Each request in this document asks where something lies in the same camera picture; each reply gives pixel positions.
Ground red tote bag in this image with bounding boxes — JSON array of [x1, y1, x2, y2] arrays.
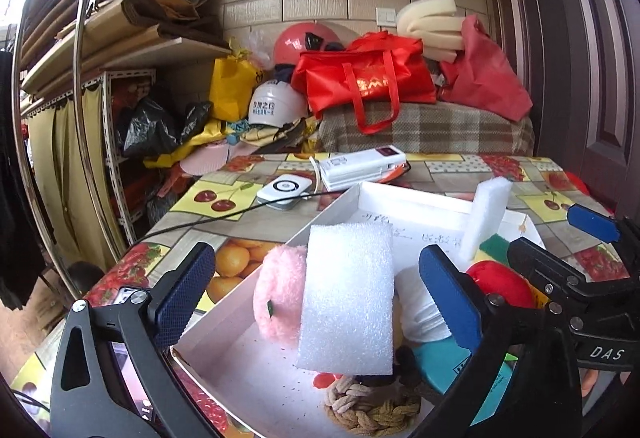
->
[[291, 32, 437, 135]]

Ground red carton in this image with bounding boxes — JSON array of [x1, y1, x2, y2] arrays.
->
[[112, 78, 153, 116]]

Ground white cable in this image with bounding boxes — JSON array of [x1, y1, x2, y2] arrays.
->
[[309, 155, 326, 194]]

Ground grey panelled door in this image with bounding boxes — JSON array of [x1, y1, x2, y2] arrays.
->
[[475, 0, 640, 219]]

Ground white charger with round mark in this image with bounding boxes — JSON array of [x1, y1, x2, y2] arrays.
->
[[256, 173, 312, 211]]

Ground teal box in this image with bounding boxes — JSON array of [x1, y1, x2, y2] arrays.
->
[[412, 340, 516, 426]]

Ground plaid covered cushion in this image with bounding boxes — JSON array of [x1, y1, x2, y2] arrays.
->
[[317, 100, 536, 159]]

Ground yellow cloth pile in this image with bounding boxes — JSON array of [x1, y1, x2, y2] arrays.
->
[[145, 118, 236, 169]]

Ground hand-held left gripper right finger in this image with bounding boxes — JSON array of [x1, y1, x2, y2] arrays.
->
[[415, 245, 583, 438]]

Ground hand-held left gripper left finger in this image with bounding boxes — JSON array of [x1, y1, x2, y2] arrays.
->
[[49, 242, 217, 438]]

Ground white foam block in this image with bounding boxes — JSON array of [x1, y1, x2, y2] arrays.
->
[[457, 176, 514, 264]]

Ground green yellow scouring sponge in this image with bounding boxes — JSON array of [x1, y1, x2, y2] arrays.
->
[[477, 233, 511, 264]]

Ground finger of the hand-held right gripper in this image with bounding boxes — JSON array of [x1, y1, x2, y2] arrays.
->
[[567, 204, 640, 269], [507, 238, 616, 306]]

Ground wooden boards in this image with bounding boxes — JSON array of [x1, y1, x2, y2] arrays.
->
[[20, 0, 233, 94]]

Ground black hanging garment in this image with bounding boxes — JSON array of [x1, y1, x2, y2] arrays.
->
[[0, 48, 48, 311]]

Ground red plush toy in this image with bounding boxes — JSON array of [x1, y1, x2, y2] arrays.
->
[[465, 260, 537, 311]]

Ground white helmet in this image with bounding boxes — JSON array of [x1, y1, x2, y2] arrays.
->
[[247, 80, 308, 129]]

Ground red helmet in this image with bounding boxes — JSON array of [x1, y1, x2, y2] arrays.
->
[[273, 22, 351, 66]]

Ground clear plastic bag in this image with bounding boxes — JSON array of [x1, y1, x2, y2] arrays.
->
[[247, 28, 276, 69]]

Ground white power bank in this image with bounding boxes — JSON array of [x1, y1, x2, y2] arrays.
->
[[319, 144, 407, 191]]

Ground white metal shelf rack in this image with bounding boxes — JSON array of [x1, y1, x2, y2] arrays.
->
[[20, 68, 158, 244]]

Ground yellow bag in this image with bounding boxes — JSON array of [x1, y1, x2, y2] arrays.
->
[[209, 50, 263, 121]]

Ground black cable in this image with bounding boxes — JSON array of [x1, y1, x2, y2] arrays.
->
[[142, 197, 313, 241]]

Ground yellow black cloth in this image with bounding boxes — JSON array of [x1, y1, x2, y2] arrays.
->
[[240, 118, 321, 151]]

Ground pink fluffy plush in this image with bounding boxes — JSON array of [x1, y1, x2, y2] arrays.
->
[[252, 243, 311, 349]]

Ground white foam sheet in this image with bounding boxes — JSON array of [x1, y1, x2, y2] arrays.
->
[[295, 220, 397, 376]]

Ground braided rope coaster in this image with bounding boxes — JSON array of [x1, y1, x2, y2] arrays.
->
[[322, 375, 423, 436]]

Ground black smartphone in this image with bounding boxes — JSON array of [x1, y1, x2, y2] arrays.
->
[[102, 285, 168, 426]]

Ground dark round stool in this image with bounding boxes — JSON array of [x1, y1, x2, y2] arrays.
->
[[67, 260, 106, 299]]

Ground black plastic bag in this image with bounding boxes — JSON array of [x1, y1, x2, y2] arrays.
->
[[117, 97, 181, 158], [180, 100, 215, 141]]

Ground red nonwoven bag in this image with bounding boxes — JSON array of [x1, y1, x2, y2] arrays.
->
[[440, 15, 533, 123]]

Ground cream foam roll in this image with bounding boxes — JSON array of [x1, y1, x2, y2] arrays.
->
[[396, 0, 468, 64]]

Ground white cardboard box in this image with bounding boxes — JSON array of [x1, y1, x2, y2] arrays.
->
[[170, 180, 546, 438]]

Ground chrome pipe rack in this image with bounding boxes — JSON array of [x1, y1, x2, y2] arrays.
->
[[10, 0, 146, 299]]

